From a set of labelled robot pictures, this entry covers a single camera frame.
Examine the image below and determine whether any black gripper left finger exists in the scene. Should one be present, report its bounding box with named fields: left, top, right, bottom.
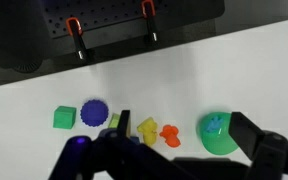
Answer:
left=116, top=109, right=132, bottom=138

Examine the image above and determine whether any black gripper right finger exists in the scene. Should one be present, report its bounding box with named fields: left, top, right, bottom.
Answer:
left=228, top=111, right=266, bottom=161

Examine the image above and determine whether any orange plastic toy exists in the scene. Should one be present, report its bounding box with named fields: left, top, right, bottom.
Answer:
left=159, top=124, right=182, bottom=148

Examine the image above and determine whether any yellow plastic toy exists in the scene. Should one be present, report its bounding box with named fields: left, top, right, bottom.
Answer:
left=136, top=116, right=159, bottom=148

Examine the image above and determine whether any blue ridged round toy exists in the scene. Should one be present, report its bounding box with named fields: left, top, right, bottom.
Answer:
left=79, top=98, right=110, bottom=128

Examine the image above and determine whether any light blue plastic toy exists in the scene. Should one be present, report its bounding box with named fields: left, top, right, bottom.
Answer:
left=205, top=114, right=224, bottom=134

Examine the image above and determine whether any green plastic bowl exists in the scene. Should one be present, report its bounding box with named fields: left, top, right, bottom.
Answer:
left=196, top=111, right=241, bottom=156

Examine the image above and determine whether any light green plastic block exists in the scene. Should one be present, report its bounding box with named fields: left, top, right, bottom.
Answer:
left=108, top=113, right=121, bottom=130

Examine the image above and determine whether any dark blue plastic block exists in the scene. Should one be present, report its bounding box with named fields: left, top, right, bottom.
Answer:
left=129, top=135, right=141, bottom=145

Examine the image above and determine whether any green plastic cube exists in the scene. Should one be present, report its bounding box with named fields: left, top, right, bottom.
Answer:
left=52, top=105, right=77, bottom=130

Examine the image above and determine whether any orange black spring clamp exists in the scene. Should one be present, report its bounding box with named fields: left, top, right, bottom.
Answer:
left=65, top=16, right=89, bottom=62
left=140, top=0, right=160, bottom=43

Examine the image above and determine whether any black perforated mounting board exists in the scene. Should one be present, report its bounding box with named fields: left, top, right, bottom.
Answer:
left=41, top=0, right=226, bottom=40

